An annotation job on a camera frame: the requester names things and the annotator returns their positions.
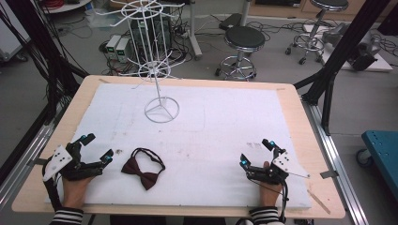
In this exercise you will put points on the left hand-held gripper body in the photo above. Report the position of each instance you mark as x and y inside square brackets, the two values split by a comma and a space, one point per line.
[58, 161]

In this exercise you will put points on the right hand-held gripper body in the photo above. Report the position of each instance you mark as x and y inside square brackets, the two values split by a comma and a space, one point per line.
[283, 162]

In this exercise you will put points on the dark red bow tie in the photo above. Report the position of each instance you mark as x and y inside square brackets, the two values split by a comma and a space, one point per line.
[142, 175]

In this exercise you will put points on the person's right hand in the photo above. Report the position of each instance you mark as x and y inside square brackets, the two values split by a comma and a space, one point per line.
[269, 195]

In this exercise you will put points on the person's left hand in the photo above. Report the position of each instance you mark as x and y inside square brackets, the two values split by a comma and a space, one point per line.
[75, 192]

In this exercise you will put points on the grey tape strip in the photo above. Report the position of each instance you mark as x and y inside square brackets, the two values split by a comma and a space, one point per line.
[37, 161]
[328, 174]

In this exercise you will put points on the white foam mat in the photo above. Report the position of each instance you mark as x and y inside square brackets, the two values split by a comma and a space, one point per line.
[219, 140]

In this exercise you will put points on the thin wooden stick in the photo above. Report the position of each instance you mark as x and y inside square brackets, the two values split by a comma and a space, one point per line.
[319, 202]

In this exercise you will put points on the person's dark trousers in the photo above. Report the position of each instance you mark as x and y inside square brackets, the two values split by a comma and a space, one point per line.
[165, 220]

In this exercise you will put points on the grey bench power supply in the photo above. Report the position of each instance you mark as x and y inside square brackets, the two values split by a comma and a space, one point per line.
[122, 50]
[112, 45]

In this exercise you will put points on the blue cart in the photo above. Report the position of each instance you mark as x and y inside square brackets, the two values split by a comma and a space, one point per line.
[383, 156]

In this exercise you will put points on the black round stool chrome base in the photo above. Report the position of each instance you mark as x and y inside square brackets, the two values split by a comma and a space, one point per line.
[245, 38]

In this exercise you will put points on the black box on floor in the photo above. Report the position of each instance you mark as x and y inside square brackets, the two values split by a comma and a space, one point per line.
[230, 21]

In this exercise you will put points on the black computer tower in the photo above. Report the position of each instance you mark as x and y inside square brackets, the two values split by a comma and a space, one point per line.
[166, 34]

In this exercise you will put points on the grey and black machine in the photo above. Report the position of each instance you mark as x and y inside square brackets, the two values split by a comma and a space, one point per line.
[363, 50]

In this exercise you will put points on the grey metal table leg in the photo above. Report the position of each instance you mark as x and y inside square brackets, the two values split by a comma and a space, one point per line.
[194, 34]

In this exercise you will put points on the round white table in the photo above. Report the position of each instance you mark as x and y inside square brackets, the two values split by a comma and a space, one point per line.
[67, 6]

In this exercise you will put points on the white floor board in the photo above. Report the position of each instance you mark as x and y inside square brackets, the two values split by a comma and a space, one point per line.
[380, 64]

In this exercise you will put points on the black round stool with castors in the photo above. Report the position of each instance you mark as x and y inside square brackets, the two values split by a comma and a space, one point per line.
[328, 3]

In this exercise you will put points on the aluminium rail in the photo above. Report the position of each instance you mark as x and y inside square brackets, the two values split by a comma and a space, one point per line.
[28, 150]
[331, 162]

